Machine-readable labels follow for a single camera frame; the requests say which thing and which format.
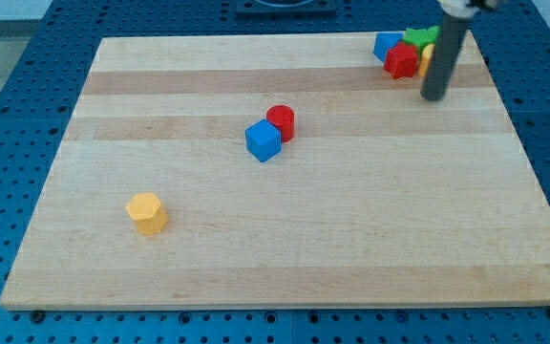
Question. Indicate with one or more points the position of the white rod mount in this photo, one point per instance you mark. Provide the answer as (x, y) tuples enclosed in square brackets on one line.
[(467, 8)]

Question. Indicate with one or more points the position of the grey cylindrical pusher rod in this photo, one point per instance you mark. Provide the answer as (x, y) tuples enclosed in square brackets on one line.
[(447, 48)]

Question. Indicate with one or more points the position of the wooden board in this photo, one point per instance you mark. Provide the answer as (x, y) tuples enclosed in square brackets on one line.
[(381, 200)]

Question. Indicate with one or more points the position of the yellow hexagon block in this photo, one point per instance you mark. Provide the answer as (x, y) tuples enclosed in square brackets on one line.
[(147, 213)]

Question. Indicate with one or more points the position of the yellow block behind rod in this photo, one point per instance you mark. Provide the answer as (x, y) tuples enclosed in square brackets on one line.
[(425, 60)]

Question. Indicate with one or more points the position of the green star block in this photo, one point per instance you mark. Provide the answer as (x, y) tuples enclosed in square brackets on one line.
[(420, 38)]

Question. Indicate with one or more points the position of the red star block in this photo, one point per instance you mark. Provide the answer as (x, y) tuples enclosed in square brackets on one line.
[(401, 60)]

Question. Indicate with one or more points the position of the blue pentagon block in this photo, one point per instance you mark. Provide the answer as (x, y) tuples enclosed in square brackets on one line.
[(385, 41)]

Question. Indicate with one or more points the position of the red cylinder block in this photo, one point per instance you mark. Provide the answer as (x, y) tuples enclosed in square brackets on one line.
[(283, 118)]

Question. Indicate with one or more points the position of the blue cube block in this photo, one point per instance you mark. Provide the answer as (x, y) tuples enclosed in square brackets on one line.
[(263, 140)]

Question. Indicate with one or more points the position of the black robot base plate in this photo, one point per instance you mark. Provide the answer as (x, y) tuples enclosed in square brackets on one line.
[(284, 7)]

